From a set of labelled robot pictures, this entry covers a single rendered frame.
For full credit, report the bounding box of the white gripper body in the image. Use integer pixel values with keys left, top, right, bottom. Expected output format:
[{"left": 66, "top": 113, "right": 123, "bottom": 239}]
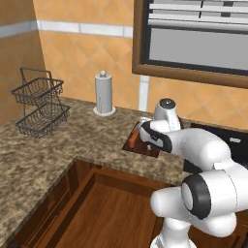
[{"left": 138, "top": 119, "right": 153, "bottom": 131}]

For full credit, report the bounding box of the dark brown cutting board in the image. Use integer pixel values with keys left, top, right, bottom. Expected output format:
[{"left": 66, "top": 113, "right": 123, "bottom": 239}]
[{"left": 121, "top": 123, "right": 162, "bottom": 159}]

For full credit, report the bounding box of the open brown wooden drawer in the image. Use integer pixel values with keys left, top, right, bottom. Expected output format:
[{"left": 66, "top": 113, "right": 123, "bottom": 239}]
[{"left": 9, "top": 157, "right": 182, "bottom": 248}]

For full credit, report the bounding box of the orange brown oblong item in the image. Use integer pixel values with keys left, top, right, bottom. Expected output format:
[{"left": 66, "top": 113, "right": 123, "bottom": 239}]
[{"left": 129, "top": 131, "right": 140, "bottom": 149}]

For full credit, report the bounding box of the white paper towel roll holder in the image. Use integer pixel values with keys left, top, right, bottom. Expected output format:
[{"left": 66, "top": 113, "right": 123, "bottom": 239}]
[{"left": 92, "top": 70, "right": 117, "bottom": 117}]

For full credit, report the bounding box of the brown framed window with blinds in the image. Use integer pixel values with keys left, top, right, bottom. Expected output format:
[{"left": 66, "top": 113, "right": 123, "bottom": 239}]
[{"left": 131, "top": 0, "right": 248, "bottom": 90}]

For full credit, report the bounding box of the black hob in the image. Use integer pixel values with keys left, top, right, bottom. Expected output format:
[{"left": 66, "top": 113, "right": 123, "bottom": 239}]
[{"left": 183, "top": 122, "right": 248, "bottom": 174}]

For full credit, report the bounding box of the black two-tier wire stand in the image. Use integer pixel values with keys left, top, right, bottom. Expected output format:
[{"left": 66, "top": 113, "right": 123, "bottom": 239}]
[{"left": 11, "top": 66, "right": 72, "bottom": 140}]

